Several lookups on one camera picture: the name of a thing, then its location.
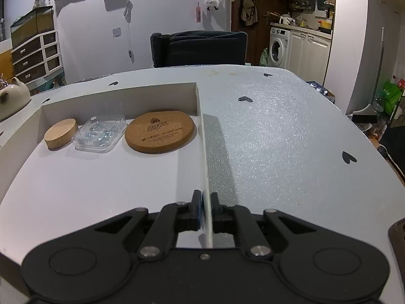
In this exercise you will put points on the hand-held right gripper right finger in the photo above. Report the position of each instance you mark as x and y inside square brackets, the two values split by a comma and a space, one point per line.
[218, 216]

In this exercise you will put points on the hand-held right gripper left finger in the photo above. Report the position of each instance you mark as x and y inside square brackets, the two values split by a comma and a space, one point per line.
[198, 210]

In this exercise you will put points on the round cork coaster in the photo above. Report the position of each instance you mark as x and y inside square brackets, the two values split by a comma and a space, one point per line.
[159, 132]

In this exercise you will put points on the white shallow cardboard box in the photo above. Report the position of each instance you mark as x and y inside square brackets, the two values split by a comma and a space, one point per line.
[95, 180]

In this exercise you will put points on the clear plastic case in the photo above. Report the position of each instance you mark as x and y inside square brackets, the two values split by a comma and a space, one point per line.
[99, 135]

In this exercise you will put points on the thick round cork lid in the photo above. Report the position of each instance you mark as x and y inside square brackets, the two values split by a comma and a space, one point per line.
[60, 134]

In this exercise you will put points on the dark blue chair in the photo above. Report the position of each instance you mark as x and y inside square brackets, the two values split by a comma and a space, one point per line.
[199, 49]

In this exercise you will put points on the blue printed box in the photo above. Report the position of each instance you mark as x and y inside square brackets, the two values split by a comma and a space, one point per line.
[319, 87]

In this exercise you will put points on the small green bag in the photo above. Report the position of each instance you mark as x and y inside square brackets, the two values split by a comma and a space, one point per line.
[264, 57]

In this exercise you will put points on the white washing machine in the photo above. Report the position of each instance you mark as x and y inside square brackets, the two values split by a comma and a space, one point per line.
[279, 47]

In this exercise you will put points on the dark power strip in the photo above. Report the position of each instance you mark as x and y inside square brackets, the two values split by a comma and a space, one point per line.
[397, 240]

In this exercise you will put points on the white lower kitchen cabinets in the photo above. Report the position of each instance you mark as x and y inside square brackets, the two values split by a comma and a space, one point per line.
[311, 50]

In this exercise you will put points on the pink hanging tag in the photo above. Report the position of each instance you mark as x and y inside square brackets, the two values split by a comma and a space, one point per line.
[198, 12]

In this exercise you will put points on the white kettle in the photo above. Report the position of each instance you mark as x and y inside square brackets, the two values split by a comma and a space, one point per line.
[285, 20]

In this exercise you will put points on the hanging apron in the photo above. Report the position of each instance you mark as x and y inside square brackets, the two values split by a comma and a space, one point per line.
[249, 9]

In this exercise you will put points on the white sheep plush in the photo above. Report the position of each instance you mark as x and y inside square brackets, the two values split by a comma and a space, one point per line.
[211, 2]

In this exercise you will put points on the cat-shaped ceramic pot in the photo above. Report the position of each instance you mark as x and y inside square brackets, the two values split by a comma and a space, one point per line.
[12, 99]

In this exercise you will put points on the thin metal pole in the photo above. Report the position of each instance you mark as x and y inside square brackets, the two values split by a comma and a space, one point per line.
[379, 66]

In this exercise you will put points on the white drawer cabinet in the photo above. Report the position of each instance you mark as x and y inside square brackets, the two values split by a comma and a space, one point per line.
[36, 56]

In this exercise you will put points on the glass fish tank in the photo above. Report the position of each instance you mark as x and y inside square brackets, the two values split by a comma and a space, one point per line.
[31, 23]

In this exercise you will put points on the wall switch plate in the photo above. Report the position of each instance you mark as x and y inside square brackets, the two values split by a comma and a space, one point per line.
[116, 32]

